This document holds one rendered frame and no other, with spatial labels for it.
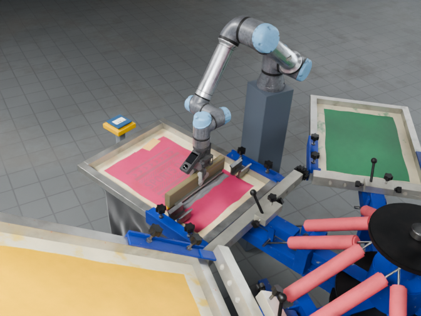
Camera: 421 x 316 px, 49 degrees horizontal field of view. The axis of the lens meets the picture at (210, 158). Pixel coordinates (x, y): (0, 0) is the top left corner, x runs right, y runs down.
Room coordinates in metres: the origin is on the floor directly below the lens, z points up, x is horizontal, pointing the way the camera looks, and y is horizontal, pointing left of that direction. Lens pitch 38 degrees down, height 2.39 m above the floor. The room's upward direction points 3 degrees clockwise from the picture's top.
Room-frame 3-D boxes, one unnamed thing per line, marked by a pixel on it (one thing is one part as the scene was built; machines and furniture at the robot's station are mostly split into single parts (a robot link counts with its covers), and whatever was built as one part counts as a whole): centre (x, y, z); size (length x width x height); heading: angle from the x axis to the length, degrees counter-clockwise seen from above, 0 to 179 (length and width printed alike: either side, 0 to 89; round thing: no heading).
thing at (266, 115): (2.22, -0.30, 0.60); 0.18 x 0.18 x 1.20; 32
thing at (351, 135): (1.95, -0.81, 1.05); 1.08 x 0.61 x 0.23; 172
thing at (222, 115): (1.73, -0.01, 1.30); 0.11 x 0.11 x 0.08; 48
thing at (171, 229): (1.33, 0.13, 0.97); 0.30 x 0.05 x 0.07; 52
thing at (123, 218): (1.57, 0.32, 0.74); 0.46 x 0.04 x 0.42; 52
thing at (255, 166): (1.77, -0.21, 0.97); 0.30 x 0.05 x 0.07; 52
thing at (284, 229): (1.35, -0.29, 1.02); 0.17 x 0.06 x 0.05; 52
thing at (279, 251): (1.43, -0.19, 0.89); 1.24 x 0.06 x 0.06; 52
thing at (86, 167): (1.70, 0.15, 0.97); 0.79 x 0.58 x 0.04; 52
